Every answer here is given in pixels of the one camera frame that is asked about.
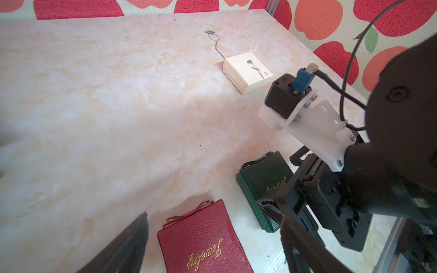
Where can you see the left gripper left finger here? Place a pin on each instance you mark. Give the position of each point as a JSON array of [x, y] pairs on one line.
[[125, 253]]

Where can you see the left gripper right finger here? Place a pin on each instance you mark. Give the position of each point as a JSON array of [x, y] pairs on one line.
[[304, 253]]

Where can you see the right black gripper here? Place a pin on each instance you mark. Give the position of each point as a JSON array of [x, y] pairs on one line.
[[315, 196]]

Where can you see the green jewelry box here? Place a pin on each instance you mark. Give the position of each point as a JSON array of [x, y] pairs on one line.
[[259, 177]]

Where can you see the cream lift-off box lid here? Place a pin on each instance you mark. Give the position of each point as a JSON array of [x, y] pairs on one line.
[[246, 72]]

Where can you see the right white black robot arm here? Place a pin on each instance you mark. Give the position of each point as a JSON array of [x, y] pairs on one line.
[[344, 180]]

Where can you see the red jewelry box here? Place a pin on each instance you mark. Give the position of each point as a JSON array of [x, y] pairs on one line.
[[202, 241]]

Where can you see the right aluminium frame post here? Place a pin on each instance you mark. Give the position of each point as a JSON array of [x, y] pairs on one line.
[[271, 6]]

